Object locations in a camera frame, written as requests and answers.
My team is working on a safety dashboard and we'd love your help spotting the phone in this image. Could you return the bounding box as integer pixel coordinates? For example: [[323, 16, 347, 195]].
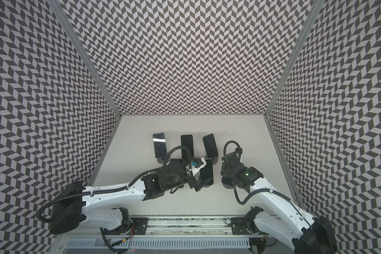
[[200, 159, 214, 187], [152, 133, 167, 159], [181, 134, 194, 160], [202, 133, 219, 159]]

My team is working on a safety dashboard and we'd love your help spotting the grey stand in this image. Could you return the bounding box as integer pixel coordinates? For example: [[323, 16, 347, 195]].
[[156, 155, 167, 164], [205, 155, 219, 165], [222, 176, 238, 189]]

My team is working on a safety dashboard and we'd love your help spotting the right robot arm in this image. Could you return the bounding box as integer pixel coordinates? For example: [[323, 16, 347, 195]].
[[222, 152, 338, 254]]

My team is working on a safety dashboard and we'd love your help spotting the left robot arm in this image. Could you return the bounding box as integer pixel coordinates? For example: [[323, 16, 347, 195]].
[[49, 158, 213, 235]]

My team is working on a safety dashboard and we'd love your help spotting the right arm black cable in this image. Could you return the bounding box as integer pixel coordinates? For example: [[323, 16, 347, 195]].
[[223, 140, 293, 206]]

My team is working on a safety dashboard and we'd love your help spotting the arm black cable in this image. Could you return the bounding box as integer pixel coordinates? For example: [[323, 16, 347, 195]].
[[36, 145, 194, 223], [223, 140, 293, 206]]

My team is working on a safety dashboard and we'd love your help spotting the aluminium mounting rail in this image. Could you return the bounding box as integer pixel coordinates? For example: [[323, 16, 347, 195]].
[[116, 217, 268, 238]]

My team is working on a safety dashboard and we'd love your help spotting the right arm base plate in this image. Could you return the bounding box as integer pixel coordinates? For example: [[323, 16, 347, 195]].
[[230, 217, 265, 236]]

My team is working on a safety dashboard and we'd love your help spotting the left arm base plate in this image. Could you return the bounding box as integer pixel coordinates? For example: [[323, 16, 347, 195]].
[[103, 217, 149, 236]]

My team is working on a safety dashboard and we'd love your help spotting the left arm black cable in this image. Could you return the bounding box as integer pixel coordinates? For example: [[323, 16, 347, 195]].
[[36, 145, 194, 223]]

